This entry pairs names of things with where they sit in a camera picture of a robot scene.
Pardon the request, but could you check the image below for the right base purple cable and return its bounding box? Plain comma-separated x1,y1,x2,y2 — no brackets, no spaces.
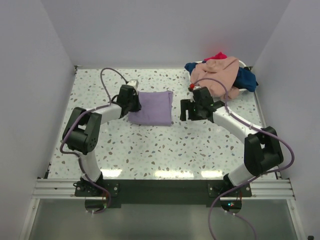
206,172,258,240

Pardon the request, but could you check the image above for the peach pink t shirt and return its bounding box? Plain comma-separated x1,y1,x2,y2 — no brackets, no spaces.
190,56,240,100

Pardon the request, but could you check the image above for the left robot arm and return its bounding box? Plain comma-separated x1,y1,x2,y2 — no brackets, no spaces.
60,80,141,196

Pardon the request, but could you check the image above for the navy blue t shirt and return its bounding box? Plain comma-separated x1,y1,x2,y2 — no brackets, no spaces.
184,61,259,93

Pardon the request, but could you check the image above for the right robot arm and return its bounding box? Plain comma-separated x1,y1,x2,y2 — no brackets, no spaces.
180,87,284,197

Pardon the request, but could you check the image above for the red t shirt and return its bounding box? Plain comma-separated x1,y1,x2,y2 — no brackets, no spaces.
204,51,228,62

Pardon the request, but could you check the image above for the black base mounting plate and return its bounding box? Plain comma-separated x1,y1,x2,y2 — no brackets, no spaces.
74,178,252,210

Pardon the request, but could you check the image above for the lavender t shirt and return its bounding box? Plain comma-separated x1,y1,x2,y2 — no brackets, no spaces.
128,90,173,126

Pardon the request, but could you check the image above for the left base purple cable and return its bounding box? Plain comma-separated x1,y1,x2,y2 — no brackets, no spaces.
82,179,116,215

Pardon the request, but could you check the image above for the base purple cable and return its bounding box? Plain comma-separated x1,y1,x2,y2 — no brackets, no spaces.
82,179,116,215
206,172,258,240

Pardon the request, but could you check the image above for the white laundry basket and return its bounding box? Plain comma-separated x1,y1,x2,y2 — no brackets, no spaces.
184,56,257,99

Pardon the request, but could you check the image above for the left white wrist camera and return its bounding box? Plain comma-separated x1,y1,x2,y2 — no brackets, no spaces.
127,79,139,89

